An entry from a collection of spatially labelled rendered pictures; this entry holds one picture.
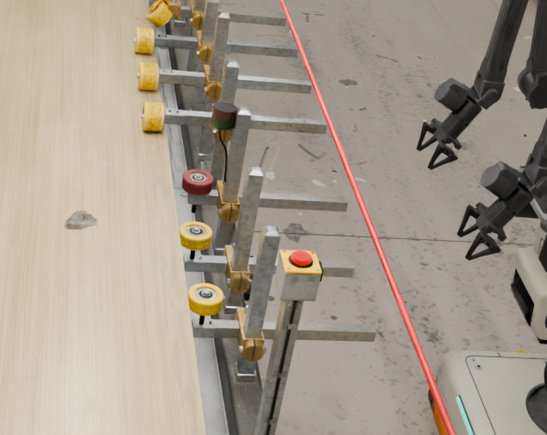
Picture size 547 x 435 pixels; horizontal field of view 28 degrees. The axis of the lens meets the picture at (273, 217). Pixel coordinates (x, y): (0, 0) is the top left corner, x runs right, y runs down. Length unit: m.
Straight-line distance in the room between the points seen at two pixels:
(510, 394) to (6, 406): 1.75
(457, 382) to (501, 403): 0.15
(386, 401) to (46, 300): 1.59
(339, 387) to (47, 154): 1.35
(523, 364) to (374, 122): 2.12
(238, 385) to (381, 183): 2.43
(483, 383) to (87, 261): 1.41
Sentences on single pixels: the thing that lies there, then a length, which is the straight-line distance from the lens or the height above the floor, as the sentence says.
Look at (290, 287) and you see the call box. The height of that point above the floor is 1.18.
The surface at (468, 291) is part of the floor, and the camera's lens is 4.28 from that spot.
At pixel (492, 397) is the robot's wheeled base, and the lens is 3.36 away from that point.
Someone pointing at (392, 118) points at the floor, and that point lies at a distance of 5.41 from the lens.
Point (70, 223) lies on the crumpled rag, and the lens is 2.60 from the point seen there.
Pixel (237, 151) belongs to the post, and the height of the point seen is 1.02.
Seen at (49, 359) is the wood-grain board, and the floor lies 0.90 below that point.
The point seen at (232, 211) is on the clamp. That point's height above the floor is 0.86.
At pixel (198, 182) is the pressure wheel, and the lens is 2.82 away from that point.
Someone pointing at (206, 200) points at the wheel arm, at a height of 0.85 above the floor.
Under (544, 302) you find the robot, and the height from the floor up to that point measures 0.78.
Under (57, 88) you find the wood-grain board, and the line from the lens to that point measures 3.22.
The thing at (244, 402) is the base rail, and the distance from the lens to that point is 2.48.
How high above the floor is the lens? 2.37
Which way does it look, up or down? 32 degrees down
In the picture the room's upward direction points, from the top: 11 degrees clockwise
